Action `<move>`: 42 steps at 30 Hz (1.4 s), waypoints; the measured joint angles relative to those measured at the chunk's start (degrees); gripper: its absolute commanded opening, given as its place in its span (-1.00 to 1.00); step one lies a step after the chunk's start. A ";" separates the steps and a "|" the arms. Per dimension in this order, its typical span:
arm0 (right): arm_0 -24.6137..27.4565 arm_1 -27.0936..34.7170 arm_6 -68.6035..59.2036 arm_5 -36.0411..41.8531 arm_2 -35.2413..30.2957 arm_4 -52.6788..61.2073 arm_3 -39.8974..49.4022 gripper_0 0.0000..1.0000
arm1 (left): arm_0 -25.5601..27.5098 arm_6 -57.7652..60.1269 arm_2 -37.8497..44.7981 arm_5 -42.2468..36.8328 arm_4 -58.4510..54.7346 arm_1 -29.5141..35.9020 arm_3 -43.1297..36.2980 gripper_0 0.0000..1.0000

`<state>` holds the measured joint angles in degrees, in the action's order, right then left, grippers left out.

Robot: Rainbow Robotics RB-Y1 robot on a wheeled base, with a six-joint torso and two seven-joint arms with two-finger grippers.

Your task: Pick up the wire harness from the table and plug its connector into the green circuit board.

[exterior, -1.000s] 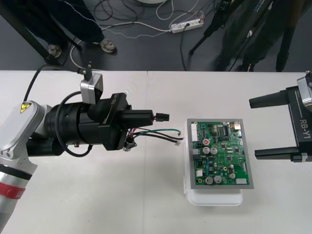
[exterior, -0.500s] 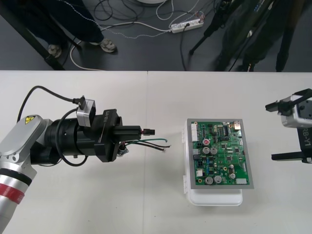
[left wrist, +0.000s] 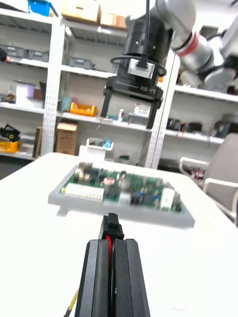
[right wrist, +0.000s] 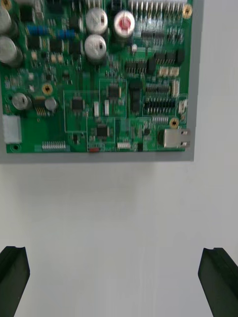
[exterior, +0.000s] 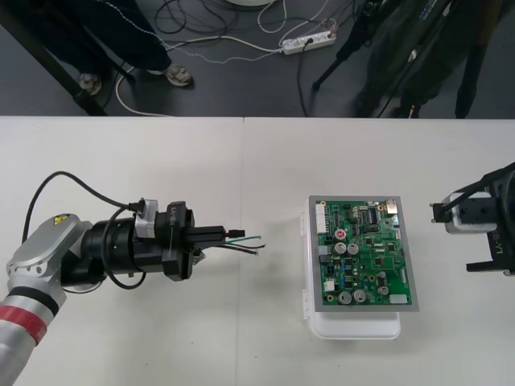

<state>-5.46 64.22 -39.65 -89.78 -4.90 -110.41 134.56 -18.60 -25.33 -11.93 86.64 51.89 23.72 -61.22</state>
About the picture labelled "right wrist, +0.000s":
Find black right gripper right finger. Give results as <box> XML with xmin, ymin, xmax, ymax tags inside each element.
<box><xmin>198</xmin><ymin>247</ymin><xmax>238</xmax><ymax>317</ymax></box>

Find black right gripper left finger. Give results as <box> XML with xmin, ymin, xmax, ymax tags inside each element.
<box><xmin>0</xmin><ymin>246</ymin><xmax>31</xmax><ymax>317</ymax></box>

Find green circuit board grey frame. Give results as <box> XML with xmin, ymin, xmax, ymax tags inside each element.
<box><xmin>0</xmin><ymin>0</ymin><xmax>205</xmax><ymax>164</ymax></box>

